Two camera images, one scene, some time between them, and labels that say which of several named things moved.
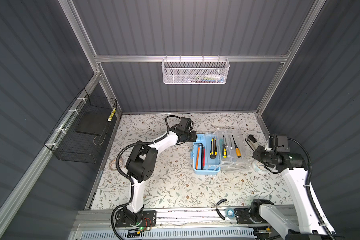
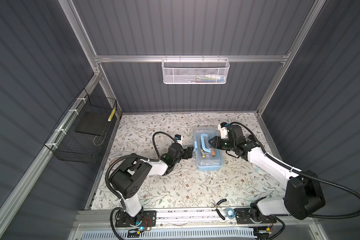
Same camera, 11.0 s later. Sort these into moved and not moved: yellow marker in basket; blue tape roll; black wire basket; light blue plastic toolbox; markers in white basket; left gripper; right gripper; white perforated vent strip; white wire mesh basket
Moved: right gripper; left gripper; light blue plastic toolbox
Not moved: white wire mesh basket; blue tape roll; markers in white basket; white perforated vent strip; yellow marker in basket; black wire basket
